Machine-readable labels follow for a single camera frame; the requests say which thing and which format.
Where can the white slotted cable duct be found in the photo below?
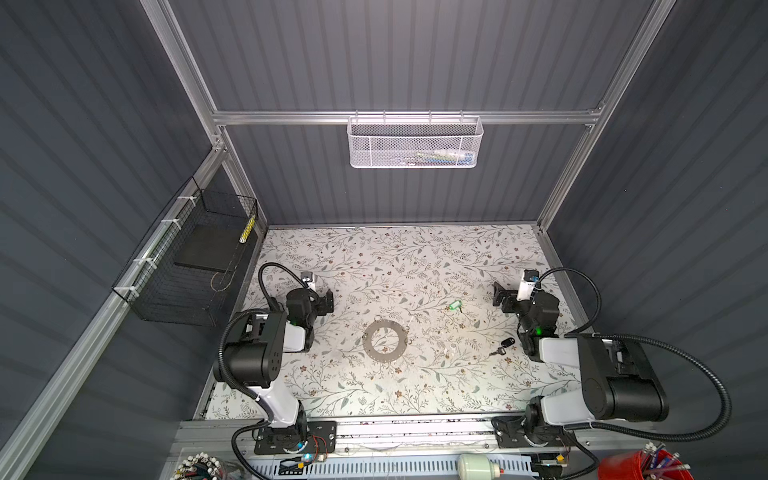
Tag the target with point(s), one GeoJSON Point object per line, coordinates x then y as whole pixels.
{"type": "Point", "coordinates": [394, 467]}

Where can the white cylinder canister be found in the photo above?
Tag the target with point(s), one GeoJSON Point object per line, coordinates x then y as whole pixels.
{"type": "Point", "coordinates": [477, 467]}

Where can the white mesh wall basket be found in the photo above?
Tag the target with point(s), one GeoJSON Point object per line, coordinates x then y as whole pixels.
{"type": "Point", "coordinates": [414, 141]}

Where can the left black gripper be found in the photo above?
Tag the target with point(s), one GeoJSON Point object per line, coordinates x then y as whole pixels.
{"type": "Point", "coordinates": [324, 301]}

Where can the yellow marker in basket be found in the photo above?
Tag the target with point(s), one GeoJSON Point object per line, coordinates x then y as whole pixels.
{"type": "Point", "coordinates": [243, 238]}

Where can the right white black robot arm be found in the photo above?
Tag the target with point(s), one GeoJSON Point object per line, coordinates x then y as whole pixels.
{"type": "Point", "coordinates": [619, 387]}

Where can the black wire wall basket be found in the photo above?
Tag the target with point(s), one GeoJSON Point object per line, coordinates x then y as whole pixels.
{"type": "Point", "coordinates": [193, 265]}

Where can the red bucket with pens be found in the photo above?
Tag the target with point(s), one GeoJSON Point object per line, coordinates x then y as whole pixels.
{"type": "Point", "coordinates": [646, 464]}

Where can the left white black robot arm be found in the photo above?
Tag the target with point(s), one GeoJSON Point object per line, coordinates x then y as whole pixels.
{"type": "Point", "coordinates": [250, 352]}

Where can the metal perforated ring disc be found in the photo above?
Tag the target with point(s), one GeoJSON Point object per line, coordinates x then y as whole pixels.
{"type": "Point", "coordinates": [385, 341]}

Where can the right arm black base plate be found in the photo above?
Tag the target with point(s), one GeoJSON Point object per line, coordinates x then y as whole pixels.
{"type": "Point", "coordinates": [516, 431]}

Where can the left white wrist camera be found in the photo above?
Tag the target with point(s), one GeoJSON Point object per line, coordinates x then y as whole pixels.
{"type": "Point", "coordinates": [308, 278]}

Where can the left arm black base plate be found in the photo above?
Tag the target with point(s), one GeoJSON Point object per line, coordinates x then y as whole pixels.
{"type": "Point", "coordinates": [316, 437]}

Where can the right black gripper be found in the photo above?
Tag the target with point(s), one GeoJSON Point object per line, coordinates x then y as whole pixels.
{"type": "Point", "coordinates": [507, 299]}

